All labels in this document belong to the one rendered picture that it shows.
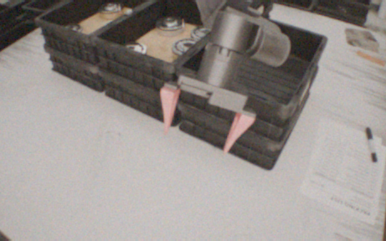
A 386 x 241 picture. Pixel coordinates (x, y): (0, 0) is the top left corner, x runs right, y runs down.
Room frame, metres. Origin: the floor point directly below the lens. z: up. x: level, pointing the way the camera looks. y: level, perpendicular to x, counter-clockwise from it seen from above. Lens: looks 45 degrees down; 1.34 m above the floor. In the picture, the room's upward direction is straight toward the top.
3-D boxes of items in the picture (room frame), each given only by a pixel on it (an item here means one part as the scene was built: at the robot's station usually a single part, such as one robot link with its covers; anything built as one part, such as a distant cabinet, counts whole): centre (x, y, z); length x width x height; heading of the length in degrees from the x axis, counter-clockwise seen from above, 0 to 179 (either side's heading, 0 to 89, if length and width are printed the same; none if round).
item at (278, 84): (0.69, -0.19, 0.87); 0.40 x 0.30 x 0.11; 148
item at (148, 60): (0.85, 0.06, 0.92); 0.40 x 0.30 x 0.02; 148
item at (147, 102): (0.85, 0.06, 0.76); 0.40 x 0.30 x 0.12; 148
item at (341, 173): (0.47, -0.45, 0.70); 0.33 x 0.23 x 0.01; 152
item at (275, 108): (0.69, -0.19, 0.92); 0.40 x 0.30 x 0.02; 148
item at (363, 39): (1.22, -0.83, 0.71); 0.22 x 0.19 x 0.01; 152
